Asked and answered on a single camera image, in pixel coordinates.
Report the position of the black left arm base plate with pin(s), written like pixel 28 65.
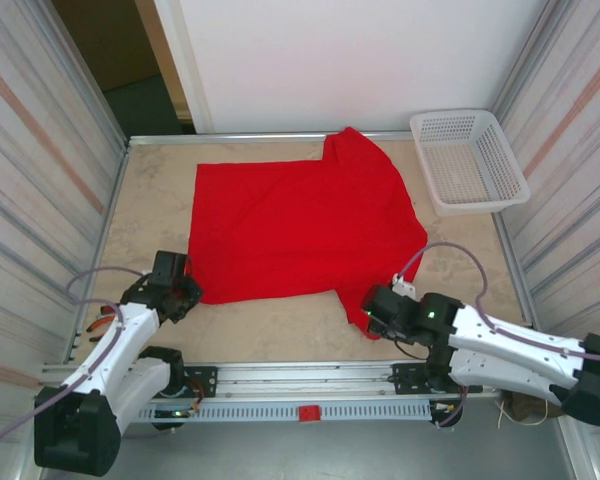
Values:
pixel 205 380

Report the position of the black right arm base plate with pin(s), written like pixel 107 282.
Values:
pixel 407 375

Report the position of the red t-shirt with bear print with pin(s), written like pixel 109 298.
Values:
pixel 305 225

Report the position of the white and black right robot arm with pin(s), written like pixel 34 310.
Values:
pixel 505 350

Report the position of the black controller board green light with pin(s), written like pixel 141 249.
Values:
pixel 170 413

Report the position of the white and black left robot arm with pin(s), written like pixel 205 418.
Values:
pixel 120 350

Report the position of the white perforated plastic basket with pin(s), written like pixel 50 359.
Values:
pixel 460 170

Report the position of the white door frame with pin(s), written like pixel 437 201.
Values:
pixel 180 60

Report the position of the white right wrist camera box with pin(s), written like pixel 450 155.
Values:
pixel 405 287

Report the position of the small red block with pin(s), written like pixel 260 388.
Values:
pixel 309 414

